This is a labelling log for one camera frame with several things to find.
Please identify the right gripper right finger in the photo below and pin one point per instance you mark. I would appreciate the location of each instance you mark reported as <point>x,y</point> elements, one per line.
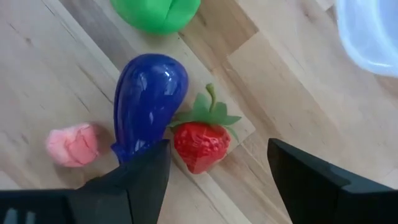
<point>335,205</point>

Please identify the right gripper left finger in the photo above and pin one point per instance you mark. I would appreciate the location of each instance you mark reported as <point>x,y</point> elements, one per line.
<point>109,205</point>

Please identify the pink toy raspberry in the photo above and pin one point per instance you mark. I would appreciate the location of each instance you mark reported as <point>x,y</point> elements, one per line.
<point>73,146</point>

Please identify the red toy strawberry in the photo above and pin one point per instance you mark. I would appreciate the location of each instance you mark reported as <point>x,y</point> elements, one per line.
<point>200,146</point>

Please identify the purple toy eggplant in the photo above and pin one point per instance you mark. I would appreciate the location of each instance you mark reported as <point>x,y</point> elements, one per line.
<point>146,99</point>

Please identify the green toy pepper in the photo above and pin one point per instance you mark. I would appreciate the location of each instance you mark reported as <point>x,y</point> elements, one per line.
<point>155,15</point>

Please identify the clear plastic tupperware container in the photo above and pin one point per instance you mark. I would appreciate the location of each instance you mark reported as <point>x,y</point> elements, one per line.
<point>370,37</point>

